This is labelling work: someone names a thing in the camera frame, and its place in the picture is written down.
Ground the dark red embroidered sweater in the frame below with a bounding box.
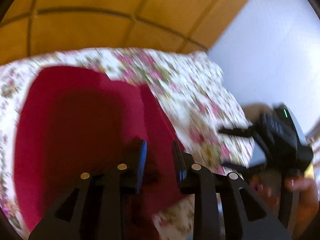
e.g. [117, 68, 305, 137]
[14, 66, 194, 240]

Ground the person's right hand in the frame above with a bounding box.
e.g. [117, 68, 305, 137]
[250, 172, 320, 239]

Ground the floral bed blanket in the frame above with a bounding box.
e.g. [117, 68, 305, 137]
[0, 49, 255, 240]

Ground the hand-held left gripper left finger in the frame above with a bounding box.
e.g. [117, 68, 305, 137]
[28, 140, 148, 240]

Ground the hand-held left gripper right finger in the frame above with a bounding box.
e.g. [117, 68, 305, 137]
[173, 140, 292, 240]

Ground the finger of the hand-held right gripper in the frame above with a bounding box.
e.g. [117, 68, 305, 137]
[221, 160, 267, 181]
[219, 126, 256, 138]

